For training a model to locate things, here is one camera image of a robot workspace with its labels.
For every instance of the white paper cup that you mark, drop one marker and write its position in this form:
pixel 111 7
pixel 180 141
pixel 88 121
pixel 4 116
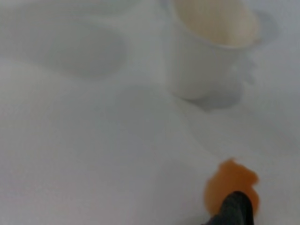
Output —
pixel 201 63

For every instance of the brown water stain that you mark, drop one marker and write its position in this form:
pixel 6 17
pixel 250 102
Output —
pixel 225 178

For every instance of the dark blue rag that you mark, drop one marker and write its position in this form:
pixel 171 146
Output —
pixel 236 211

